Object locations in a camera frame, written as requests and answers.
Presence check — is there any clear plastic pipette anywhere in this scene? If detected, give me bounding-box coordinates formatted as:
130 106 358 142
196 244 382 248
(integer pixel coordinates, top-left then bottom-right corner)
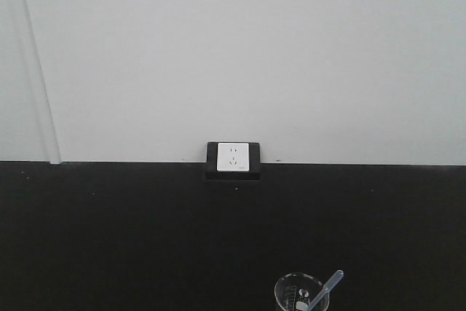
305 269 344 311

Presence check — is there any black socket mounting box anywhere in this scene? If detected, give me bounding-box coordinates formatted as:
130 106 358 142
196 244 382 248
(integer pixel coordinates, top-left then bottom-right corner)
205 142 261 181

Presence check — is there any clear glass beaker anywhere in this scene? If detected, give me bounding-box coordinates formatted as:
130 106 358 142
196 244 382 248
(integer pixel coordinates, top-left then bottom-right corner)
274 272 323 311

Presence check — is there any white wall power socket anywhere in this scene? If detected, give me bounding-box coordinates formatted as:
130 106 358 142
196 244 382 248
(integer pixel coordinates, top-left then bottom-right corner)
216 142 250 172

